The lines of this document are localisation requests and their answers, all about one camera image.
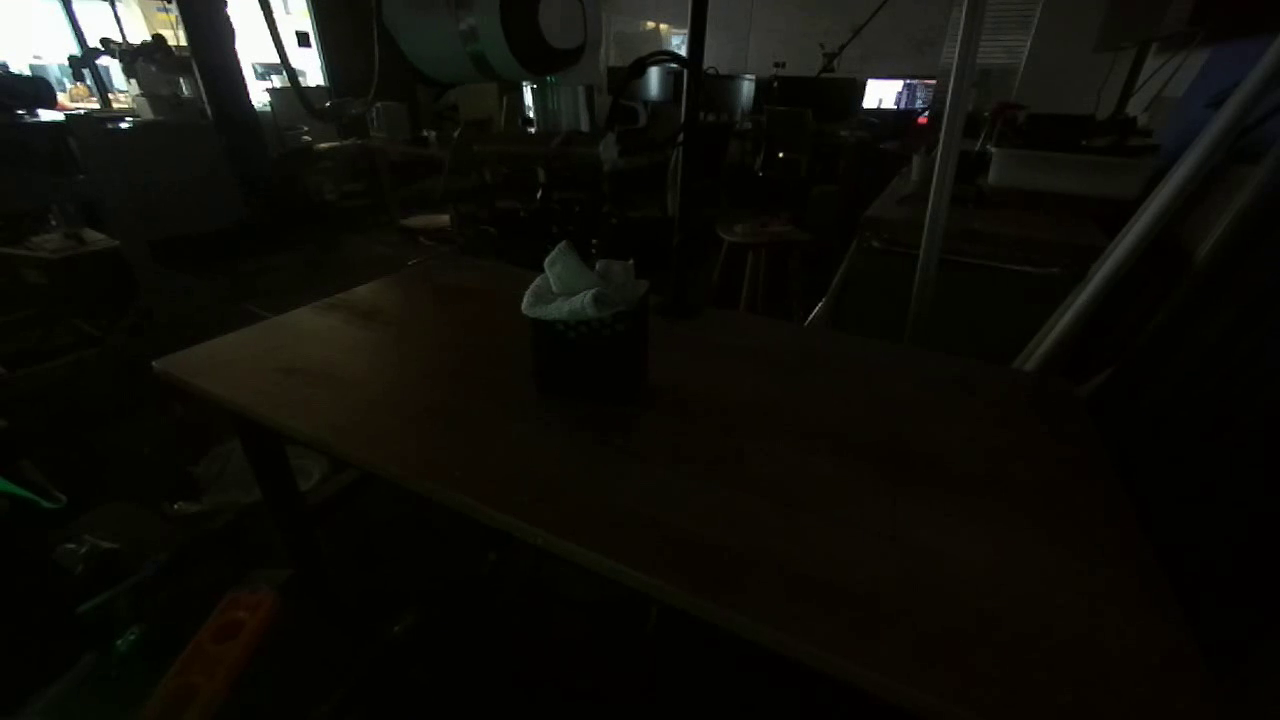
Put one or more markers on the orange tool on floor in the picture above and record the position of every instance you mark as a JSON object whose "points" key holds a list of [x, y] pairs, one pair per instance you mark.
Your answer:
{"points": [[209, 665]]}

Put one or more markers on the grey metal pole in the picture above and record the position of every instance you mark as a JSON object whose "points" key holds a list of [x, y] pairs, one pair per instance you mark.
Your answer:
{"points": [[947, 160]]}

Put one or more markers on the lit computer monitor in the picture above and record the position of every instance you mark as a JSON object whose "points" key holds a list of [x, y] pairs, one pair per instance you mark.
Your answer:
{"points": [[883, 92]]}

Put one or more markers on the slanted metal bar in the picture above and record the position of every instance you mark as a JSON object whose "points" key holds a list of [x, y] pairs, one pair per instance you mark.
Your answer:
{"points": [[1153, 219]]}

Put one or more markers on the wooden stool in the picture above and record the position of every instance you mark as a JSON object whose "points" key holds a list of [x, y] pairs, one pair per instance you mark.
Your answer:
{"points": [[753, 247]]}

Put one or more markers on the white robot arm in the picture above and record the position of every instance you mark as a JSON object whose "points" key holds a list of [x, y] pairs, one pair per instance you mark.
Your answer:
{"points": [[457, 40]]}

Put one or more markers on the white towel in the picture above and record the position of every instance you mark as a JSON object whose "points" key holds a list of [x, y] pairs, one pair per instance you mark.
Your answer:
{"points": [[578, 290]]}

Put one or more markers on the black mesh box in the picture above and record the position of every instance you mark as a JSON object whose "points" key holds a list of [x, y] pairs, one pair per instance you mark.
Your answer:
{"points": [[593, 359]]}

